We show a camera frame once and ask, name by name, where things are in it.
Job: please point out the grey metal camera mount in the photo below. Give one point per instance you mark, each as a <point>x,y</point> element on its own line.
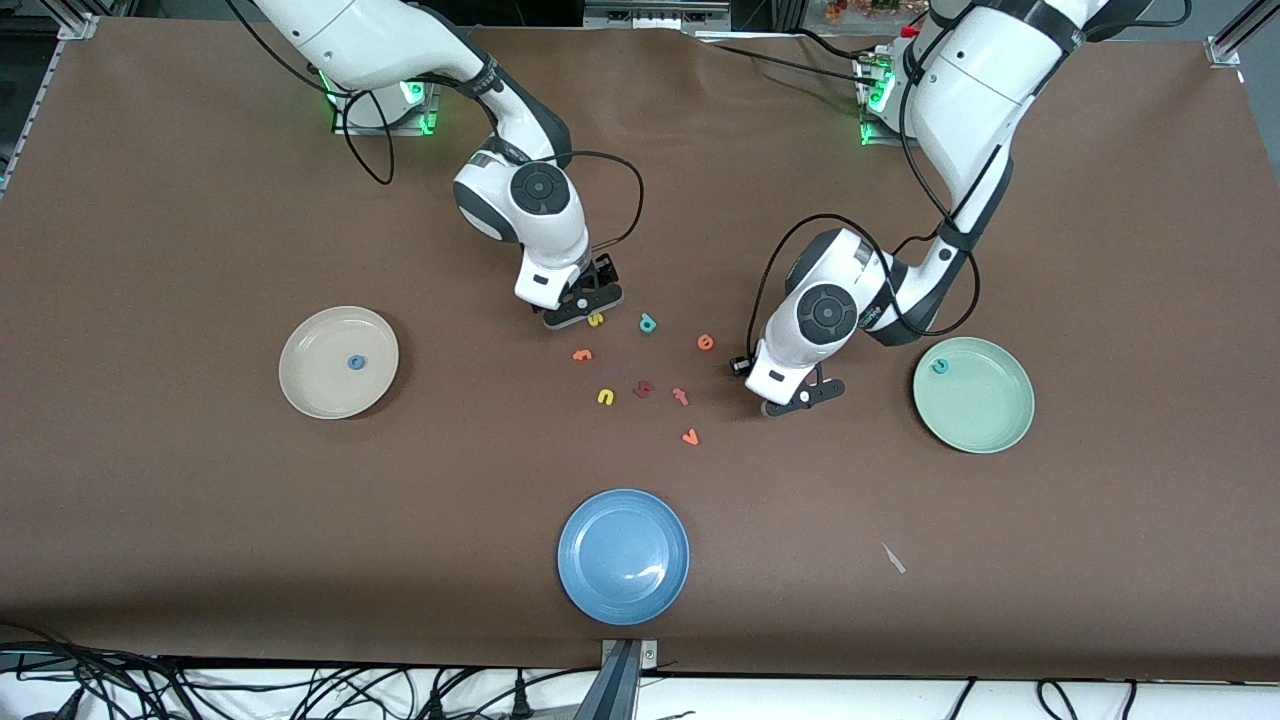
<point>620,690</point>

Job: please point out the beige brown plate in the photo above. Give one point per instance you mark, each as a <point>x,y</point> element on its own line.
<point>320,380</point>

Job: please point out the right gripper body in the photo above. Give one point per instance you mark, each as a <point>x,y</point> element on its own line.
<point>603,271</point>

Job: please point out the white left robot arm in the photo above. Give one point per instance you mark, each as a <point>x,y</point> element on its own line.
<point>970,90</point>

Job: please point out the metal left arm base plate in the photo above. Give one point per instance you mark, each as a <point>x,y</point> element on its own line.
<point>870,135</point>

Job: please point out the aluminium frame rail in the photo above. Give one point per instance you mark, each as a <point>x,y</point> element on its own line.
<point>28,115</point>
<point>1225,48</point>
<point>80,25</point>

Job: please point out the blue plate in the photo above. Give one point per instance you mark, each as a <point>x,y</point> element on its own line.
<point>623,557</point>

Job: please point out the orange artificial flowers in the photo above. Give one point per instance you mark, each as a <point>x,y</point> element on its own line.
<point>860,8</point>

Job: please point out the green plate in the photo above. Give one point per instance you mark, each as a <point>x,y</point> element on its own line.
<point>985,405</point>

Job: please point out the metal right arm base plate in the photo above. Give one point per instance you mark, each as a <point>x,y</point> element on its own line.
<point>350,128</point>

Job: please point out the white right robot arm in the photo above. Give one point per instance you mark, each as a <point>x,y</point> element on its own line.
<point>380,40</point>

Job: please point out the white paper scrap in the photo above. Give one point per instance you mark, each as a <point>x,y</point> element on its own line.
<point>893,558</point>

